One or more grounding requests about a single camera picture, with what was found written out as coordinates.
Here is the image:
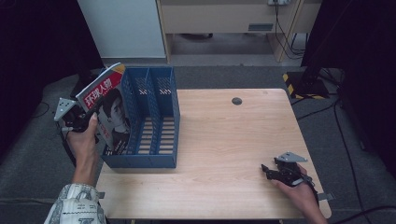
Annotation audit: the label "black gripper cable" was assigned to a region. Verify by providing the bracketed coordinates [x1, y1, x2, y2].
[56, 121, 78, 168]
[300, 173, 320, 203]

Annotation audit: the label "black curtain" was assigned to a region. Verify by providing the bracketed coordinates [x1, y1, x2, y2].
[0, 0, 105, 162]
[300, 0, 396, 171]

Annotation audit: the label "person's left hand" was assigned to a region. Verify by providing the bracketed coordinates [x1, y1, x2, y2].
[66, 112, 101, 162]

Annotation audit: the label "black floor cable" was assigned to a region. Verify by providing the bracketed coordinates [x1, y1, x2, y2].
[289, 68, 396, 224]

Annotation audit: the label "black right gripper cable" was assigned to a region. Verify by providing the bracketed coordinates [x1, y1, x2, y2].
[300, 173, 320, 203]

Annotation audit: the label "white cabinet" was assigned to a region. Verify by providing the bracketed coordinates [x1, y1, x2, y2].
[77, 0, 166, 60]

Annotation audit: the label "person's right hand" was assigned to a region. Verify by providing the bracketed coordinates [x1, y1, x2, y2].
[271, 163, 320, 214]

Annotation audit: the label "black hanging cables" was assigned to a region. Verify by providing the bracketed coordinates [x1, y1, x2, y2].
[273, 3, 309, 61]

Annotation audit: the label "grey tape piece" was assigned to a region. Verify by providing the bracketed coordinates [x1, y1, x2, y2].
[317, 192, 336, 202]

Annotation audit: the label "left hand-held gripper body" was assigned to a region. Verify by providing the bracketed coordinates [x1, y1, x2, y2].
[53, 97, 95, 133]

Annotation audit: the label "magazine with portrait cover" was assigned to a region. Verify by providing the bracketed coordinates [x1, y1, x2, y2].
[75, 62, 133, 157]

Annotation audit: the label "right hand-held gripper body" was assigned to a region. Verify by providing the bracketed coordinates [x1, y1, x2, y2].
[273, 151, 313, 189]

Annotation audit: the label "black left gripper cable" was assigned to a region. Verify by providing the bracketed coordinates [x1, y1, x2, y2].
[56, 121, 78, 168]

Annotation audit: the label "beige wooden desk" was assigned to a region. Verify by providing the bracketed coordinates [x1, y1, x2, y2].
[155, 0, 325, 64]

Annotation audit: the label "blue plastic file rack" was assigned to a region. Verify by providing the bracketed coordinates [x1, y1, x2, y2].
[100, 65, 181, 170]

